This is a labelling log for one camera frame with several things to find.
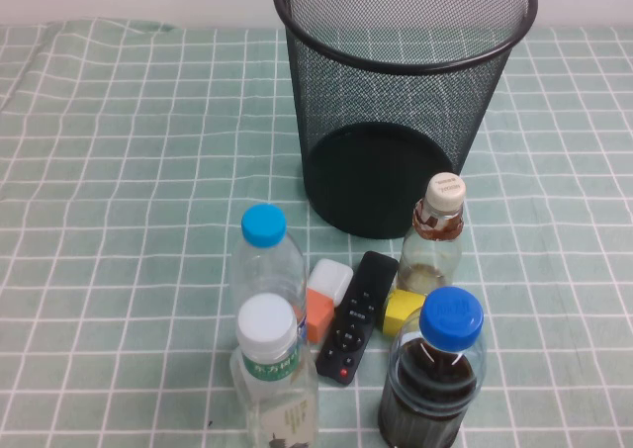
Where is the beige-cap brown-label bottle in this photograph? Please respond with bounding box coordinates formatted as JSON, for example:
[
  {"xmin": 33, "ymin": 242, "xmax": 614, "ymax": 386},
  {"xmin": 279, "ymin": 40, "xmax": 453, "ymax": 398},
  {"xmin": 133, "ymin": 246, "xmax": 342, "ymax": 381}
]
[{"xmin": 395, "ymin": 171, "xmax": 469, "ymax": 299}]

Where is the white-cap green-label bottle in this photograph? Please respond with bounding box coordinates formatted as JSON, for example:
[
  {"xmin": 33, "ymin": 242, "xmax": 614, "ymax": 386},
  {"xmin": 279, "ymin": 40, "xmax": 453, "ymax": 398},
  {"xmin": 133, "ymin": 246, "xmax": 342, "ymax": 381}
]
[{"xmin": 229, "ymin": 293, "xmax": 321, "ymax": 448}]

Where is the black mesh wastebasket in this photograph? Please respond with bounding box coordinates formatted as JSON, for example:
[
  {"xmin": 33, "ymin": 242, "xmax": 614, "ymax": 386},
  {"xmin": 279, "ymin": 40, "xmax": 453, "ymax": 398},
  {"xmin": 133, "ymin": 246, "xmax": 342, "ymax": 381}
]
[{"xmin": 270, "ymin": 0, "xmax": 539, "ymax": 240}]

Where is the white block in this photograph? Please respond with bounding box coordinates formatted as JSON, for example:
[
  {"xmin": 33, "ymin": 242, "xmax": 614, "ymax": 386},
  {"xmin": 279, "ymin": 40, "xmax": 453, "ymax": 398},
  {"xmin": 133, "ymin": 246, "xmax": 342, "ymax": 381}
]
[{"xmin": 307, "ymin": 257, "xmax": 355, "ymax": 307}]

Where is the clear bottle light-blue cap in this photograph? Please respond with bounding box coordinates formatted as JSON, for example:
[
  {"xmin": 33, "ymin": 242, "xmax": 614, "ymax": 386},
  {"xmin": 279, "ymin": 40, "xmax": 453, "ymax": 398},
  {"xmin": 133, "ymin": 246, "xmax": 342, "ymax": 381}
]
[{"xmin": 227, "ymin": 204, "xmax": 310, "ymax": 340}]

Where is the orange block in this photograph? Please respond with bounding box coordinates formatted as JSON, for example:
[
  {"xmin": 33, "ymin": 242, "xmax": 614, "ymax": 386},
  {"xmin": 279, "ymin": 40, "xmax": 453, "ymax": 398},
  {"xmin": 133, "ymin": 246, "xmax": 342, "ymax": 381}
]
[{"xmin": 296, "ymin": 287, "xmax": 337, "ymax": 344}]

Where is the black remote control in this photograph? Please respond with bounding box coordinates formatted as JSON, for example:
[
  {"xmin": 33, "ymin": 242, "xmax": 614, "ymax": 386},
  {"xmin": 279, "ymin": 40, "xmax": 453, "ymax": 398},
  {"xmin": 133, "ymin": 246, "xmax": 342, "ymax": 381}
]
[{"xmin": 315, "ymin": 250, "xmax": 400, "ymax": 386}]

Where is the yellow block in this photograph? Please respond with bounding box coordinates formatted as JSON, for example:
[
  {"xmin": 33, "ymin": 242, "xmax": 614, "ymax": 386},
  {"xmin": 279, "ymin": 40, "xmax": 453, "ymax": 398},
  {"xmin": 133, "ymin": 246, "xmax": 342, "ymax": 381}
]
[{"xmin": 380, "ymin": 289, "xmax": 427, "ymax": 338}]

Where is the green checked tablecloth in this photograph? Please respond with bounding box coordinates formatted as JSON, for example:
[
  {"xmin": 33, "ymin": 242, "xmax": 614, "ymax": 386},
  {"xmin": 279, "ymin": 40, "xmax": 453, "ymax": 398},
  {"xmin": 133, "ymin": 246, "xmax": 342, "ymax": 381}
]
[{"xmin": 0, "ymin": 18, "xmax": 633, "ymax": 448}]

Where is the dark-liquid bottle blue cap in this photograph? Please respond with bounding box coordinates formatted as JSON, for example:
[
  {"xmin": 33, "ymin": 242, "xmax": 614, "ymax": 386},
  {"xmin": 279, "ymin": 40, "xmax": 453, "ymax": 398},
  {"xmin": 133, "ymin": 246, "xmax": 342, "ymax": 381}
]
[{"xmin": 378, "ymin": 285, "xmax": 489, "ymax": 448}]

